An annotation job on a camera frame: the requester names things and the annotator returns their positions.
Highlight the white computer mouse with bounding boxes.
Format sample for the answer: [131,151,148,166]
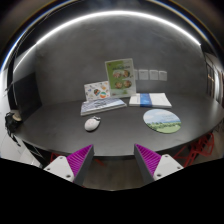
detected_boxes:
[84,116,101,131]

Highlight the grey cover book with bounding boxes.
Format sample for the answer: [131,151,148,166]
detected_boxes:
[80,98,127,116]

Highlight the white and blue book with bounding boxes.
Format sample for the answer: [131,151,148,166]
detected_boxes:
[129,93,172,108]

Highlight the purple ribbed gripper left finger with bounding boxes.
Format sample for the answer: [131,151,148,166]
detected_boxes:
[44,145,94,186]

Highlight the red metal chair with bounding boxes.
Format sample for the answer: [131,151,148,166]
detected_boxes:
[174,133,215,167]

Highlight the round landscape mouse pad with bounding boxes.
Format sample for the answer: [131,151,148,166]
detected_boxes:
[143,109,181,134]

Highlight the black monitor screen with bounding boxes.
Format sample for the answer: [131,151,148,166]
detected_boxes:
[14,73,42,121]

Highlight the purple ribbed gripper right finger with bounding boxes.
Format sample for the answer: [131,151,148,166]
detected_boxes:
[134,144,183,185]

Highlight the black object on side table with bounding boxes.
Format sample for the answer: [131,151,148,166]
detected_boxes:
[5,112,22,146]

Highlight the green upright poster sign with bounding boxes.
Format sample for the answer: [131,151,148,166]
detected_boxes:
[105,58,136,98]

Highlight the curved ceiling light strip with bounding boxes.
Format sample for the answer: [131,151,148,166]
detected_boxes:
[0,9,202,73]

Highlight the small white colourful card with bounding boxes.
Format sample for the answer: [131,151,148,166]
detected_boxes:
[84,81,110,101]

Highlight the white wall paper sheet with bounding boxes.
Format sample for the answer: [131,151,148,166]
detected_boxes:
[149,70,158,80]
[139,69,149,80]
[159,71,167,81]
[134,69,138,80]

